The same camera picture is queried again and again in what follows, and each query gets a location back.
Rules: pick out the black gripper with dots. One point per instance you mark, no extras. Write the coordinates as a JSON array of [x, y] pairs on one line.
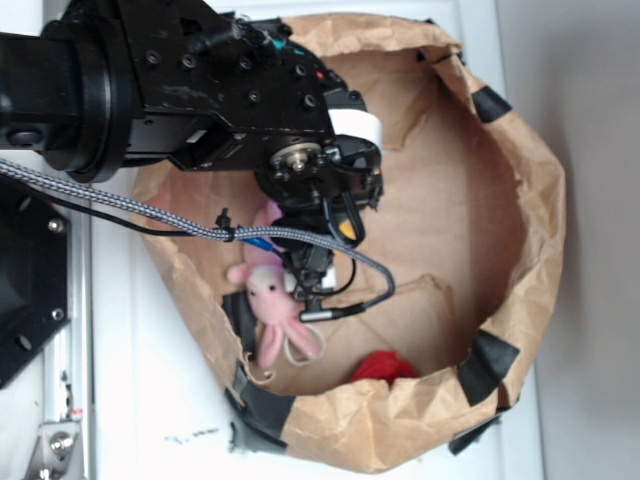
[[309, 262]]

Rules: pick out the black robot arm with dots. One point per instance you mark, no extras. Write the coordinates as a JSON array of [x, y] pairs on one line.
[[116, 84]]

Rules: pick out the pink plush bunny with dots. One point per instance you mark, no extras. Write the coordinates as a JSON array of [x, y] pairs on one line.
[[262, 273]]

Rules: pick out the red cloth item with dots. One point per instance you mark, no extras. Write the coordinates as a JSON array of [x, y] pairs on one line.
[[384, 365]]

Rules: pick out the brown paper bag bin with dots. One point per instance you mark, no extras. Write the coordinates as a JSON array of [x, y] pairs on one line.
[[472, 227]]

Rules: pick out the white tray board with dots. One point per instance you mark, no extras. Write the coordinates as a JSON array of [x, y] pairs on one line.
[[159, 412]]

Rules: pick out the aluminium extrusion rail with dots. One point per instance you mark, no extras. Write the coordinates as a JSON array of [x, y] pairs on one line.
[[69, 357]]

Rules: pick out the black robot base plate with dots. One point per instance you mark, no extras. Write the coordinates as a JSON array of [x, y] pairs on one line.
[[34, 277]]

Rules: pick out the metal corner bracket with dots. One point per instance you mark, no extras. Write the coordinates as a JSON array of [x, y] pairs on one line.
[[58, 452]]

